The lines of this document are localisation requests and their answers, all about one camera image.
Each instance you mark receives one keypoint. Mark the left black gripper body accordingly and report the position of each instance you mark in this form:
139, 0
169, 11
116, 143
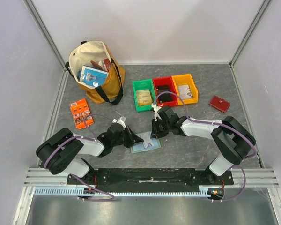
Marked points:
126, 138

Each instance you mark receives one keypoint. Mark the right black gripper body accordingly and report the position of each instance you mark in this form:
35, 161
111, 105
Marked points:
156, 128

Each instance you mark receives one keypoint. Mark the green card holder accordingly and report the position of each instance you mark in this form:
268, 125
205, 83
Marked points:
137, 148

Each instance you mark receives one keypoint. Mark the white photo id card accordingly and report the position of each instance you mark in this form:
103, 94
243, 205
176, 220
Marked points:
150, 143

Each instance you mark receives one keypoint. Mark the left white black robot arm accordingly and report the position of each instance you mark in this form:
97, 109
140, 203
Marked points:
60, 152

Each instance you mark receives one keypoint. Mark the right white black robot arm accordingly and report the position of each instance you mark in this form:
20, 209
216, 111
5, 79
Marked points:
232, 139

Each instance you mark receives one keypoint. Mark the black cards stack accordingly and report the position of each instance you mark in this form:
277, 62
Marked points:
166, 97

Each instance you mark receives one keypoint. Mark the yellow cards stack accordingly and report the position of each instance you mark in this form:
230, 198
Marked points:
143, 97

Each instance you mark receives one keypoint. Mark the white cards stack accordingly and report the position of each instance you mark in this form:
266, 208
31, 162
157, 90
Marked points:
184, 91

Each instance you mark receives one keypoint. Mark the red card holder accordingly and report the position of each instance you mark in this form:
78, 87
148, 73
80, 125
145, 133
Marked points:
220, 104

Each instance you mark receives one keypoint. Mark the red plastic bin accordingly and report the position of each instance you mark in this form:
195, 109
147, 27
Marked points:
166, 81

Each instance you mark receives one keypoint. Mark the green plastic bin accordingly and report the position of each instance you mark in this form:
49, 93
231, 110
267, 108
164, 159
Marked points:
141, 85

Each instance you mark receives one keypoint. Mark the yellow plastic bin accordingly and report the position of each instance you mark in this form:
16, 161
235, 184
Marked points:
186, 79

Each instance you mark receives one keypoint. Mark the orange screw box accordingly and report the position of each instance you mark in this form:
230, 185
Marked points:
81, 114

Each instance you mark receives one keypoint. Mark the blue white book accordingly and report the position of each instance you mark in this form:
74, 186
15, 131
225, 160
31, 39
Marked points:
92, 77

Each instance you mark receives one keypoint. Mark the red white box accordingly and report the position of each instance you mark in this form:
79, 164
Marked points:
105, 64

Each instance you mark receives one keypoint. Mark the mustard canvas tote bag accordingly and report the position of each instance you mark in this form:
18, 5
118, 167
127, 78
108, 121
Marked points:
111, 90

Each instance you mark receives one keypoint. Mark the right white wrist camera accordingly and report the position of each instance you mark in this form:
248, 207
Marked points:
156, 108

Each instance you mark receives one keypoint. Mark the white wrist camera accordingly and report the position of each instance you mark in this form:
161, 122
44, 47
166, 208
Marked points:
120, 121
156, 108

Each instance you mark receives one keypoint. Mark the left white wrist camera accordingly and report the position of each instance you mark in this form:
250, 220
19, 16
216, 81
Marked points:
120, 121

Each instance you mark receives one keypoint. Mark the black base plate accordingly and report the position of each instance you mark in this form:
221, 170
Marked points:
152, 180

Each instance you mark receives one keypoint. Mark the grey cable duct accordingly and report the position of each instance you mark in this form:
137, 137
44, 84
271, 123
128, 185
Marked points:
83, 191

